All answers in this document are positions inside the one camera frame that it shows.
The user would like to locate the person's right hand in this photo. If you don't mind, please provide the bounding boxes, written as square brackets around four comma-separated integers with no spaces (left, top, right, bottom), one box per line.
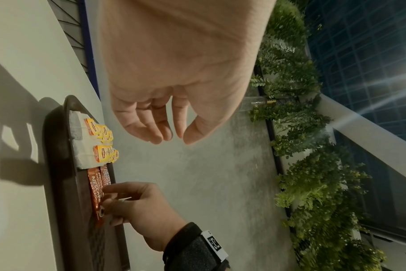
[102,181,187,252]

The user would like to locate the person's left hand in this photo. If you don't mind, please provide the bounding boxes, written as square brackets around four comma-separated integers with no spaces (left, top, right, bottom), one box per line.
[97,0,278,146]

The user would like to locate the red coffee stick sachet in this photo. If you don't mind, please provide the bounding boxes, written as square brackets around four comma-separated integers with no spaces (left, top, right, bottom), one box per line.
[87,167,106,229]

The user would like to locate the brown plastic tray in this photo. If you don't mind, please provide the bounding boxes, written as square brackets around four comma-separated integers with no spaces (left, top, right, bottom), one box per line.
[42,94,130,271]

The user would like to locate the green hedge plants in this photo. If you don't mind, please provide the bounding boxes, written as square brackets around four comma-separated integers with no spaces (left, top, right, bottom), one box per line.
[248,0,388,271]

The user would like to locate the glass grid building facade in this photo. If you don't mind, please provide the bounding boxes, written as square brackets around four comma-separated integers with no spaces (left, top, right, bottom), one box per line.
[300,0,406,233]

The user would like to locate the white slanted beam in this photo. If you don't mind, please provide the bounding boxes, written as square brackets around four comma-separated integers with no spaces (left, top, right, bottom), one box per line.
[318,94,406,186]

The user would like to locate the black right wrist strap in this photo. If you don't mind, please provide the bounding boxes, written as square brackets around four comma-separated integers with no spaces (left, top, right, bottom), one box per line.
[162,221,231,271]

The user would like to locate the white wall-mounted box unit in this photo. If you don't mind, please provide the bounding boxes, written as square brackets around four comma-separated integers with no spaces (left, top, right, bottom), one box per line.
[360,226,406,255]

